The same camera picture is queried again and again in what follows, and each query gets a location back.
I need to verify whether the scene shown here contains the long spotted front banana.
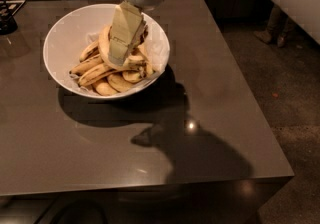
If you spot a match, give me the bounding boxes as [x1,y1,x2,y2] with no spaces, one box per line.
[78,63,114,87]

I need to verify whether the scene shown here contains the small banana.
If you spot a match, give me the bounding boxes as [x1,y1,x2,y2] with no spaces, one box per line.
[79,40,99,62]
[122,70,143,84]

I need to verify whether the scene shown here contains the bottom left banana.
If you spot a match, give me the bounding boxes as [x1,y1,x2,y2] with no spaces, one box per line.
[92,79,118,96]

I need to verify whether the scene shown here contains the upper left small banana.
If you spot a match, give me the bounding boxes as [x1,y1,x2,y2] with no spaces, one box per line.
[79,40,99,62]

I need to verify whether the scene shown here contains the white paper bowl liner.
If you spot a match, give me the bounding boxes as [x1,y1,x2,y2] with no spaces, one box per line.
[64,32,170,100]

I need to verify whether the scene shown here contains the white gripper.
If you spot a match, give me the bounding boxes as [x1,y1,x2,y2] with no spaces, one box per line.
[109,0,165,63]

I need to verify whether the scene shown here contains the black object at left edge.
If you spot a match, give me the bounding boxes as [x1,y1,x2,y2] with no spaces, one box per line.
[0,0,18,35]

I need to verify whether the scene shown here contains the white bowl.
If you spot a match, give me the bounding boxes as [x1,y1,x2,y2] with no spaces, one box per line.
[43,4,166,92]

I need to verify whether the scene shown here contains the large curved top banana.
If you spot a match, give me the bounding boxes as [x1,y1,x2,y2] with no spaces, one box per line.
[98,26,147,70]

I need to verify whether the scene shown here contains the small right banana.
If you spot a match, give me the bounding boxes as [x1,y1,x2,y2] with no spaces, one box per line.
[122,70,143,84]

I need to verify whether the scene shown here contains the person's feet in background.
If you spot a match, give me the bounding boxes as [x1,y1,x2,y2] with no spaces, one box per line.
[253,4,296,48]

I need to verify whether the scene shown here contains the left lower banana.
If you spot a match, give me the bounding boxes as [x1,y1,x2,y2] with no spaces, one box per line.
[69,55,102,76]

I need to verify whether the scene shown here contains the bottom middle banana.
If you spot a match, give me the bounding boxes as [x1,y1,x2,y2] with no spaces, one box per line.
[107,73,133,92]

